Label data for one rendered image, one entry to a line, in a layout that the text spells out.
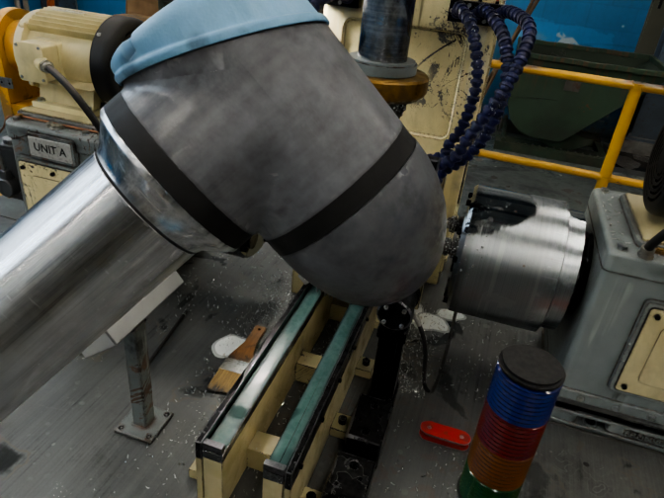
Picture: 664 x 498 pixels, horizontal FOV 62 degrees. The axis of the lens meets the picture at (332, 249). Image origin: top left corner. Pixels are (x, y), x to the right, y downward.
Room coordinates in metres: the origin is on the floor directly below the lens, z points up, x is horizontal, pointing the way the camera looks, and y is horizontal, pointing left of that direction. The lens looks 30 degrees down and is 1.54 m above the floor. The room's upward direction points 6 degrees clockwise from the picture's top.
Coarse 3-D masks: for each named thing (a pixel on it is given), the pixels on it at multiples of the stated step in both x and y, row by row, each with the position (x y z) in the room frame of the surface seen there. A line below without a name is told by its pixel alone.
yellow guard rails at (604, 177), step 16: (496, 64) 2.98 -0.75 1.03; (576, 80) 2.87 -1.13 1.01; (592, 80) 2.85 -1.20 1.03; (608, 80) 2.83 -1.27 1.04; (624, 80) 2.82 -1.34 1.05; (624, 112) 2.79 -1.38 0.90; (624, 128) 2.78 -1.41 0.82; (512, 160) 2.92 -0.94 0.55; (528, 160) 2.91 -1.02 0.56; (608, 160) 2.79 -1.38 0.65; (592, 176) 2.81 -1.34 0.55; (608, 176) 2.78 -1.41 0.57
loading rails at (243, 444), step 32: (288, 320) 0.82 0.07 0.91; (320, 320) 0.92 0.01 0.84; (352, 320) 0.83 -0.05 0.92; (256, 352) 0.70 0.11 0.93; (288, 352) 0.73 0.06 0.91; (352, 352) 0.76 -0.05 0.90; (256, 384) 0.64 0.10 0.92; (288, 384) 0.75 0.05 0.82; (320, 384) 0.65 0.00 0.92; (224, 416) 0.57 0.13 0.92; (256, 416) 0.61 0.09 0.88; (320, 416) 0.59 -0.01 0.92; (224, 448) 0.51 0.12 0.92; (256, 448) 0.58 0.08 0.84; (288, 448) 0.52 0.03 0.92; (320, 448) 0.61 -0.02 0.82; (224, 480) 0.51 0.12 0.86; (288, 480) 0.48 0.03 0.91
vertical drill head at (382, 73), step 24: (384, 0) 0.99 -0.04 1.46; (408, 0) 1.00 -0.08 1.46; (384, 24) 0.99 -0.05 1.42; (408, 24) 1.01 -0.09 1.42; (360, 48) 1.02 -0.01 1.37; (384, 48) 0.99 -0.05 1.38; (408, 48) 1.02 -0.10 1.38; (384, 72) 0.97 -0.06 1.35; (408, 72) 0.99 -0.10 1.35; (384, 96) 0.94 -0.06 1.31; (408, 96) 0.96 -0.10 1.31
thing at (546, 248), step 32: (480, 192) 0.92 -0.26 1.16; (512, 192) 0.94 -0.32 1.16; (448, 224) 0.99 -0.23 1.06; (480, 224) 0.85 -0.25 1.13; (512, 224) 0.85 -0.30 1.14; (544, 224) 0.85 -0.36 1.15; (576, 224) 0.86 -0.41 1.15; (480, 256) 0.82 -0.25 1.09; (512, 256) 0.81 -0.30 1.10; (544, 256) 0.81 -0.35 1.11; (576, 256) 0.81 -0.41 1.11; (448, 288) 0.88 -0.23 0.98; (480, 288) 0.81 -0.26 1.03; (512, 288) 0.80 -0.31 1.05; (544, 288) 0.78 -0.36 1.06; (512, 320) 0.81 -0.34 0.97; (544, 320) 0.80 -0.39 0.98
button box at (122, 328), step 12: (156, 288) 0.67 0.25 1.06; (168, 288) 0.68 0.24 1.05; (144, 300) 0.63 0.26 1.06; (156, 300) 0.65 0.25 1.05; (132, 312) 0.61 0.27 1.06; (144, 312) 0.62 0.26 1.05; (120, 324) 0.58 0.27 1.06; (132, 324) 0.59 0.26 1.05; (108, 336) 0.56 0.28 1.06; (120, 336) 0.57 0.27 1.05; (96, 348) 0.56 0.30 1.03; (108, 348) 0.56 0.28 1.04
